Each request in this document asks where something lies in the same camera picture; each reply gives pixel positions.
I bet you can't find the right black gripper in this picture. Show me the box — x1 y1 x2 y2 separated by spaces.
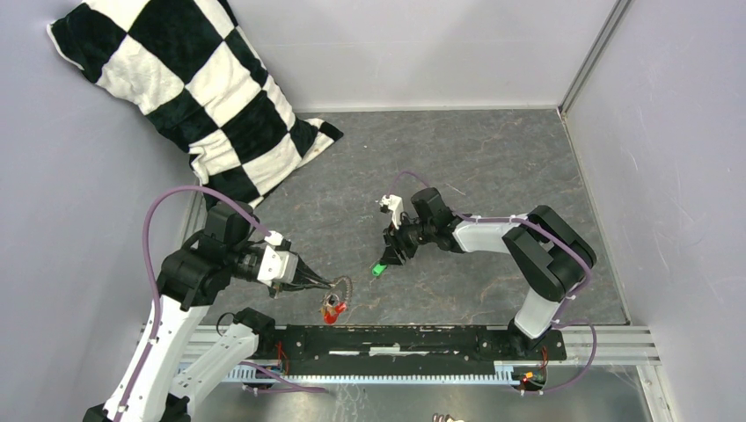
379 212 435 266

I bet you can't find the green key tag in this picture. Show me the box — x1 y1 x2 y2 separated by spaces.
371 263 387 277

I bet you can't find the red key tag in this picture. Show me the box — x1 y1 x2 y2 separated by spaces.
321 302 347 325

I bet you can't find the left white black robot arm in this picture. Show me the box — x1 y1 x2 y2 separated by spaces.
84 201 332 421

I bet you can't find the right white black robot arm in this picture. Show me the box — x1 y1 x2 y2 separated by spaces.
378 187 597 359

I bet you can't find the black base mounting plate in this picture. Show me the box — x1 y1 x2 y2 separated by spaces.
253 325 567 375

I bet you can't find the black white checkered pillow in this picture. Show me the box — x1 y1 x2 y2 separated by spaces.
47 0 342 206

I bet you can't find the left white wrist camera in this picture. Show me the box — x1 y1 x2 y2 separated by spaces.
256 230 299 287

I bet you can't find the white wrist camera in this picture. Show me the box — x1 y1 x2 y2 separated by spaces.
378 194 404 229
256 230 299 287

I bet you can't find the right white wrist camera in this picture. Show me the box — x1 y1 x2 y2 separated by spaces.
378 194 404 229

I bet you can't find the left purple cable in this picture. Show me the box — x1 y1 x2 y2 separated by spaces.
113 185 331 422

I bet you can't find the slotted white cable duct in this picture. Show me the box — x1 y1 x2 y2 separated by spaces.
223 364 519 387

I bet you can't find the corner aluminium post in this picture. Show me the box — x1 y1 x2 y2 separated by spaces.
557 0 633 120

